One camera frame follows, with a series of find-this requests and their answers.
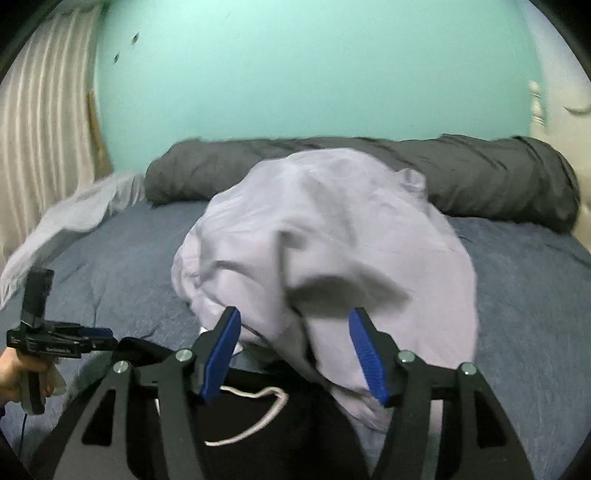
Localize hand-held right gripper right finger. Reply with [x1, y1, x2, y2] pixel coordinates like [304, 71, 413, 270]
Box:
[348, 307, 536, 480]

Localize wooden frame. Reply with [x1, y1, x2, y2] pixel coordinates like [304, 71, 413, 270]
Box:
[87, 90, 114, 172]

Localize blue patterned bed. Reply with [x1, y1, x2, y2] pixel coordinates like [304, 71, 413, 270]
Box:
[0, 200, 591, 480]

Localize person's left hand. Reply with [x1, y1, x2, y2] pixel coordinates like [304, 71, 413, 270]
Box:
[0, 352, 28, 403]

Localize cream tufted headboard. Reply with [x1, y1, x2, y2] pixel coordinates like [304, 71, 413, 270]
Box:
[529, 80, 591, 241]

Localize light grey crumpled sheet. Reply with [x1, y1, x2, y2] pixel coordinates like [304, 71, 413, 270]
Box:
[0, 173, 146, 308]

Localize dark grey rolled duvet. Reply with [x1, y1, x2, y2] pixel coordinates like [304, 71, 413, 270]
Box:
[144, 135, 581, 236]

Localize black pants with white stripe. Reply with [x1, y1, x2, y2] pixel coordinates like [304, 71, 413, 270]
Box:
[111, 337, 370, 480]

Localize cream striped curtain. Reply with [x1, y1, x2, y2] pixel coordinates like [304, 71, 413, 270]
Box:
[0, 7, 112, 273]

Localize light grey jacket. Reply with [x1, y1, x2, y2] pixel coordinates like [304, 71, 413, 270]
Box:
[171, 148, 481, 435]

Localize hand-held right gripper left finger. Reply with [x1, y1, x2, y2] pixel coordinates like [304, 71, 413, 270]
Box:
[30, 307, 243, 480]

